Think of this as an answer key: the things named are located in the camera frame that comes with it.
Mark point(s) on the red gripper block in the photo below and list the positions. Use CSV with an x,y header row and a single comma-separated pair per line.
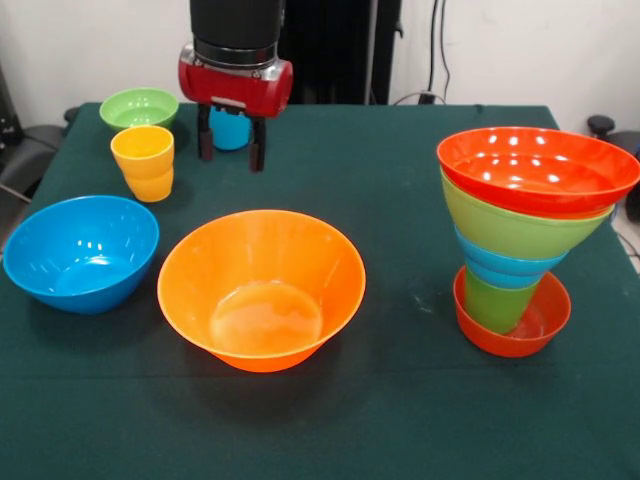
x,y
235,90

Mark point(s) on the large orange bowl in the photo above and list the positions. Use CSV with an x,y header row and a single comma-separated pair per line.
x,y
240,260

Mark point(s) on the large blue bowl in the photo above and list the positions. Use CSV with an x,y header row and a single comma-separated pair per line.
x,y
80,270

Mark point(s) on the large green bowl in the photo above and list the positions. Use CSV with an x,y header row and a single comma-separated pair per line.
x,y
510,230

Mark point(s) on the wide red bowl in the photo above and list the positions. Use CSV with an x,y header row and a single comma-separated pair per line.
x,y
525,195

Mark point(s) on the small blue bowl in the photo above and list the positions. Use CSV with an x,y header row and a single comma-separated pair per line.
x,y
510,267

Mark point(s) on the green cup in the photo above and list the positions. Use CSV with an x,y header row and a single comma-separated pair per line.
x,y
495,310

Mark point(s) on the small red bowl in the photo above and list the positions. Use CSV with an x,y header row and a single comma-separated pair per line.
x,y
545,320

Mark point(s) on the blue cup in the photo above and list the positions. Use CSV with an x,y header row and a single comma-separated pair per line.
x,y
230,132

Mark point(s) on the yellow cup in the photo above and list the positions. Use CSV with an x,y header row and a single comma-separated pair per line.
x,y
147,180

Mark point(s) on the small green bowl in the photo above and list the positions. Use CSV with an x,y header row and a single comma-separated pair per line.
x,y
135,117

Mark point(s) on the dark green table cloth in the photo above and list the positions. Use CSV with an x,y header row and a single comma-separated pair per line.
x,y
350,400

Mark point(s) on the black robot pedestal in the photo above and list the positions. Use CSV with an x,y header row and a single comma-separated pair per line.
x,y
340,50

